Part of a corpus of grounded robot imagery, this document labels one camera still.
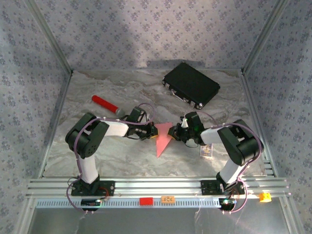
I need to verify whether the black hard case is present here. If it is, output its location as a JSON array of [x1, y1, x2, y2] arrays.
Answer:
[[162, 62, 221, 110]]

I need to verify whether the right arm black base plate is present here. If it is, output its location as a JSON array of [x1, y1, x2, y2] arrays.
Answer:
[[200, 180, 245, 195]]

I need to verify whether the aluminium frame post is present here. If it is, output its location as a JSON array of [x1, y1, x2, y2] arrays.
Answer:
[[242, 0, 291, 75], [24, 0, 74, 75]]

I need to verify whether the playing card box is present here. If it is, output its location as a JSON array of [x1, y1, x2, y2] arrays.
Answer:
[[199, 143, 213, 159]]

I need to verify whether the pink paper sheet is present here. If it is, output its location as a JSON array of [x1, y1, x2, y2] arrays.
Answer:
[[155, 122, 173, 158]]

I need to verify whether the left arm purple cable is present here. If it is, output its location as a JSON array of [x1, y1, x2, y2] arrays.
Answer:
[[66, 102, 156, 215]]

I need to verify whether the grey slotted cable duct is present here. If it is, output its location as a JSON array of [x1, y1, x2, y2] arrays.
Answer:
[[35, 197, 244, 209]]

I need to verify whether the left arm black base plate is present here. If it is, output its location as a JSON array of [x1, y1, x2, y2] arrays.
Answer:
[[71, 180, 115, 196]]

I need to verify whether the aluminium side rail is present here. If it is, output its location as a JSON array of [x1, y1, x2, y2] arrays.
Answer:
[[39, 70, 74, 178], [240, 70, 278, 178]]

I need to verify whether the red cylinder marker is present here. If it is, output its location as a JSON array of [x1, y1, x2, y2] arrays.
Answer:
[[91, 95, 126, 117]]

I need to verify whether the aluminium mounting rail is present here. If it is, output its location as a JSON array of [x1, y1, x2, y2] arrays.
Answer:
[[25, 177, 292, 198]]

